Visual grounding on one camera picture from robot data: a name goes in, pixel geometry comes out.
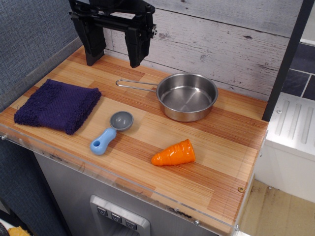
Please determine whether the clear acrylic table edge guard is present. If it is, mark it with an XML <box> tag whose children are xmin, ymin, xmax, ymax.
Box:
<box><xmin>0</xmin><ymin>125</ymin><xmax>240</xmax><ymax>236</ymax></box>

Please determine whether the dark blue towel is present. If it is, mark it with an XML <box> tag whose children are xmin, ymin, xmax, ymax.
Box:
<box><xmin>14</xmin><ymin>79</ymin><xmax>101</xmax><ymax>135</ymax></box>

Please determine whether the orange plastic carrot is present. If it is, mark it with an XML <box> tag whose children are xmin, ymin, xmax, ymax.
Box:
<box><xmin>151</xmin><ymin>139</ymin><xmax>196</xmax><ymax>166</ymax></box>

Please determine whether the black vertical post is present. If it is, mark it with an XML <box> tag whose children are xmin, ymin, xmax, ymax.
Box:
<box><xmin>262</xmin><ymin>0</ymin><xmax>315</xmax><ymax>121</ymax></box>

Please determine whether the white ribbed appliance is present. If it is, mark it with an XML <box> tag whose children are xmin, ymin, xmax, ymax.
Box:
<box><xmin>254</xmin><ymin>93</ymin><xmax>315</xmax><ymax>202</ymax></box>

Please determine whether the grey toy dispenser panel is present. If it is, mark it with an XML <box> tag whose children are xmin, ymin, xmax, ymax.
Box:
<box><xmin>90</xmin><ymin>195</ymin><xmax>151</xmax><ymax>236</ymax></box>

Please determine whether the yellow object at corner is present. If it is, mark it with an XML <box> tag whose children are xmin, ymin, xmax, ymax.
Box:
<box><xmin>8</xmin><ymin>227</ymin><xmax>30</xmax><ymax>236</ymax></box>

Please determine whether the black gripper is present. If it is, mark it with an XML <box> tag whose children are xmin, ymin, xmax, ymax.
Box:
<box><xmin>69</xmin><ymin>0</ymin><xmax>156</xmax><ymax>68</ymax></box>

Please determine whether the blue and grey spoon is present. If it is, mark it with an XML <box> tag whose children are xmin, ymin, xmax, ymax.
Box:
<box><xmin>90</xmin><ymin>111</ymin><xmax>134</xmax><ymax>155</ymax></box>

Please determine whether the steel pan with handle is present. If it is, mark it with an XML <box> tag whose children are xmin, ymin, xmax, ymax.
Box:
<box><xmin>116</xmin><ymin>72</ymin><xmax>219</xmax><ymax>122</ymax></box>

